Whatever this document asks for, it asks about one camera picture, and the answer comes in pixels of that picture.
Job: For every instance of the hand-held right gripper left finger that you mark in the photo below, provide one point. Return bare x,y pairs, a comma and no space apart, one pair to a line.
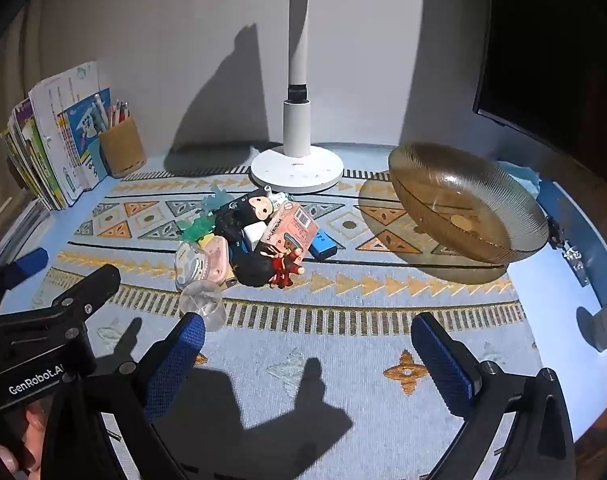
178,360

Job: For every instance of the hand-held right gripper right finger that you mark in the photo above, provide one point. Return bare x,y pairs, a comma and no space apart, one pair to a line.
441,360

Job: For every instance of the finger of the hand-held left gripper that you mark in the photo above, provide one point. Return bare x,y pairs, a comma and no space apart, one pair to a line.
30,261
90,287

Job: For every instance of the clear plastic cup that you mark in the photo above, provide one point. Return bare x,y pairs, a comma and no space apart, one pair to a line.
203,305

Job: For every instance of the green teal plastic toy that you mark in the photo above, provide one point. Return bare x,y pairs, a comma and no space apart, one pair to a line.
198,227

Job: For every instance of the black box with white print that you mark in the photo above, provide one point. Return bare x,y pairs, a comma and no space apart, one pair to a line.
236,205

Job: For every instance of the amber ribbed glass bowl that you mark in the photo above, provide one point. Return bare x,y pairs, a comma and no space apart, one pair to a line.
463,195

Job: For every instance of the person's left hand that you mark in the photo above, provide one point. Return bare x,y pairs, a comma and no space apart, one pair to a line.
35,425

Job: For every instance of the stack of white papers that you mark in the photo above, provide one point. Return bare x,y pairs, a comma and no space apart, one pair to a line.
15,225

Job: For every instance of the white patterned case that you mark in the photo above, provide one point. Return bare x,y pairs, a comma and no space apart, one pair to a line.
191,262

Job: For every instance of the patterned blue table mat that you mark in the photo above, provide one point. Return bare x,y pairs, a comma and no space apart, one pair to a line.
333,310

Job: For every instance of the stack of books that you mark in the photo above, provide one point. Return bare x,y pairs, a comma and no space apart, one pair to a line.
48,135

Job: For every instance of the wooden pen holder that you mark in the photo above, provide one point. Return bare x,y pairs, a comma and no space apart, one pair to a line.
120,150

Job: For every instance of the red figure toy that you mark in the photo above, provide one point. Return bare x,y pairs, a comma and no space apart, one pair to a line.
285,267

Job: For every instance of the white cube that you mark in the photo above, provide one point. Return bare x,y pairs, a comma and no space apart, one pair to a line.
253,234

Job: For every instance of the bluish teal plastic toy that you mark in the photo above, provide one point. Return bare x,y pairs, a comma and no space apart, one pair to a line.
216,200

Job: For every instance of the blue box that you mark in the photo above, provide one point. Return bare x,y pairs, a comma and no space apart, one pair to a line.
326,245

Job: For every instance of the bunch of pens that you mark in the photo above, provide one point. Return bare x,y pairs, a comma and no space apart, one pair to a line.
110,112

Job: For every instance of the metal clamp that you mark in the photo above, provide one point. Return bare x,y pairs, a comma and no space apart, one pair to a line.
573,255

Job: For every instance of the grey cylinder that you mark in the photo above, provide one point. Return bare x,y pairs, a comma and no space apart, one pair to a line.
606,322

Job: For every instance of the pink box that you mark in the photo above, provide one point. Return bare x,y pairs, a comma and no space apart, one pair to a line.
288,230

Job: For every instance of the black doll with tan face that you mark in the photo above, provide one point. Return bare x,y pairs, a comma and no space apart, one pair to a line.
261,207

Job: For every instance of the small white toy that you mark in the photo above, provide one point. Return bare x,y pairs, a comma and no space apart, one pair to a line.
278,196

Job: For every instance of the light blue cloth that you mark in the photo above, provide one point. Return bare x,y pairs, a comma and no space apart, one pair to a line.
521,175

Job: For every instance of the white desk lamp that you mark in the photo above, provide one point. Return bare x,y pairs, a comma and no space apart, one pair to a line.
298,130

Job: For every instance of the black monitor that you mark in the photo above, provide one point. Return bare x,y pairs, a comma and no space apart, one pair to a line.
558,60

